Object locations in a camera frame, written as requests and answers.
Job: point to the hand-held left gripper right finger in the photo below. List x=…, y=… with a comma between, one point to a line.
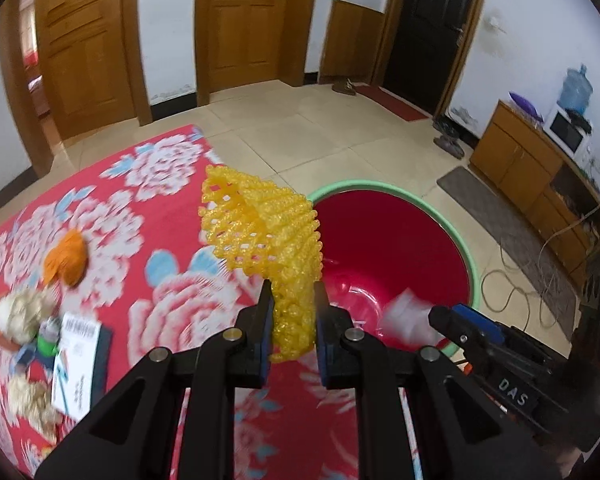
x=322, y=355

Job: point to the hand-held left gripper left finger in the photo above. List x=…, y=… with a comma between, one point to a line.
x=265, y=360

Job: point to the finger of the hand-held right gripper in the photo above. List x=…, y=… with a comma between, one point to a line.
x=450, y=325
x=480, y=321

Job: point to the white paper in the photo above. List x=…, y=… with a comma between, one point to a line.
x=407, y=317

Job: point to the red bucket with green rim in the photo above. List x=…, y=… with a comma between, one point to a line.
x=380, y=240

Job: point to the yellow foam fruit net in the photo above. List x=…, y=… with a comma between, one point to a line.
x=260, y=220

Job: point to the white and blue box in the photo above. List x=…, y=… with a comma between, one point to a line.
x=75, y=365

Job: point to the small green bottle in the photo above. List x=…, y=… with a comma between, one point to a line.
x=49, y=342

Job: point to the cream tissue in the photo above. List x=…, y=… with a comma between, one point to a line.
x=32, y=405
x=22, y=312

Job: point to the small blue object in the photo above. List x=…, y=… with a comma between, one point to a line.
x=26, y=356

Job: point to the grey floor mat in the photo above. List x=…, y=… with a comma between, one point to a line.
x=505, y=240

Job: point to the red floral tablecloth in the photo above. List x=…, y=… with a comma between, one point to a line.
x=170, y=270

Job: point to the wooden cabinet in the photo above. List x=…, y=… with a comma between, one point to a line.
x=520, y=160

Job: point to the grey shoes pair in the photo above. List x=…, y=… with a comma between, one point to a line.
x=450, y=147

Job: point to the dark shoes pair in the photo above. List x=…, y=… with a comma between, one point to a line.
x=446, y=126

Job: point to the white microwave oven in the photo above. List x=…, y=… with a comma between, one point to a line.
x=567, y=132

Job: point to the orange peel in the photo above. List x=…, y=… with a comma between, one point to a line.
x=66, y=259

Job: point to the red doormat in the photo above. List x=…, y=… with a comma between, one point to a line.
x=392, y=101

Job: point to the blue water jug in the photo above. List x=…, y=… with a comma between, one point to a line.
x=576, y=91

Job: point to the brown slippers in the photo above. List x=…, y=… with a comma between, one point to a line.
x=344, y=86

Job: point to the black door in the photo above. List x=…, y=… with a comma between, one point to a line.
x=430, y=25

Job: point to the closed wooden door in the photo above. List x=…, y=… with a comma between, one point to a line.
x=245, y=25

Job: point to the open wooden door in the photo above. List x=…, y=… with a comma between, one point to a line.
x=85, y=45

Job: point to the wooden wall panel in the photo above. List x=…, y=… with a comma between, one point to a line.
x=352, y=45

